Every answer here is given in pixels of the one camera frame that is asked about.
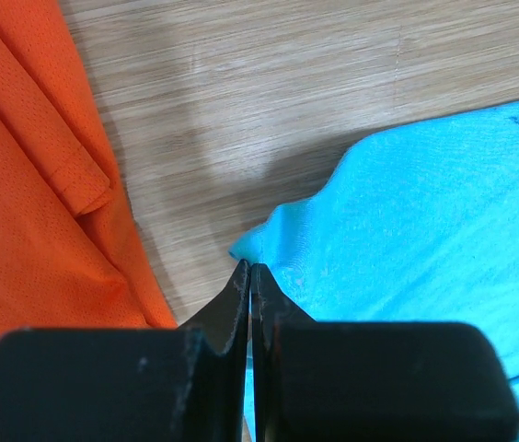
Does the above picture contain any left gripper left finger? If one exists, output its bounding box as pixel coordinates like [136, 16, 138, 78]
[0, 262, 250, 441]

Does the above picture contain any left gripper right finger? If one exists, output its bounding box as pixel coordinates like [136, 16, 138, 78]
[249, 264, 519, 441]

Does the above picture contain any turquoise blue t shirt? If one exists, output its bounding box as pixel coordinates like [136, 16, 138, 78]
[227, 93, 519, 442]

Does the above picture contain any folded orange t shirt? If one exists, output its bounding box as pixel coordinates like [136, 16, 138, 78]
[0, 1, 176, 335]

